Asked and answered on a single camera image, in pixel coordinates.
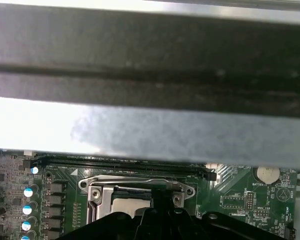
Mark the silver coin battery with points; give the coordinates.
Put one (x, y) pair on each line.
(268, 175)

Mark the CPU socket with metal frame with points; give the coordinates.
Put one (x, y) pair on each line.
(93, 197)

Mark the metal socket cover frame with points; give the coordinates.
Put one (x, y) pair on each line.
(105, 202)

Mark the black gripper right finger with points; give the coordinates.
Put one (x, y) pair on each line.
(215, 230)

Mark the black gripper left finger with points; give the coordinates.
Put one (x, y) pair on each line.
(120, 227)

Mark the black RAM slot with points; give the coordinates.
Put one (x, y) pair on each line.
(90, 158)
(140, 170)

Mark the silver CPU with green edge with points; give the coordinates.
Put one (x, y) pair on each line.
(130, 206)

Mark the blue-topped capacitor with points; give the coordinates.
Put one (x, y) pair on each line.
(30, 192)
(34, 170)
(27, 225)
(28, 209)
(25, 237)

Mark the thin metal locking lever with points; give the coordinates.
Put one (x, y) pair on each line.
(122, 178)

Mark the green motherboard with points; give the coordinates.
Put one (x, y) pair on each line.
(230, 187)

